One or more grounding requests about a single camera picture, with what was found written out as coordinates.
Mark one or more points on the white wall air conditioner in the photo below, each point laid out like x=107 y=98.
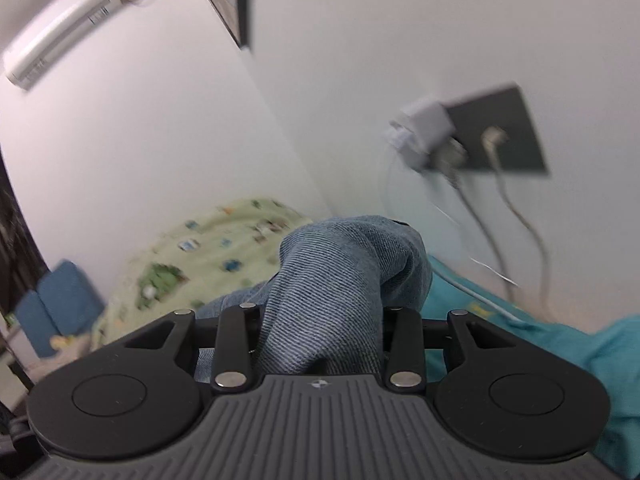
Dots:
x=55 y=25

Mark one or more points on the dark barred window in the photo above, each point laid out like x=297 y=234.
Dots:
x=15 y=240

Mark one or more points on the dark wall socket plate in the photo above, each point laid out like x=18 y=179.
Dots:
x=505 y=130

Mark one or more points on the blue denim jeans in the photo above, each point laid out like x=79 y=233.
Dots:
x=340 y=280

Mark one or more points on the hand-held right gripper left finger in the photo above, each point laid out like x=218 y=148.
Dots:
x=235 y=345

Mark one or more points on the yellow plush toy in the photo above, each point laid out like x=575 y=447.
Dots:
x=62 y=342

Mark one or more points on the teal smiley printed bedsheet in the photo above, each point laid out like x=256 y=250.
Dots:
x=575 y=360

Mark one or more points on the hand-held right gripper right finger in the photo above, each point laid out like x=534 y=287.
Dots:
x=405 y=345

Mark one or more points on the white charger adapter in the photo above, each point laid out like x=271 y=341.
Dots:
x=420 y=130

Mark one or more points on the green cartoon printed blanket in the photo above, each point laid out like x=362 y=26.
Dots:
x=210 y=260

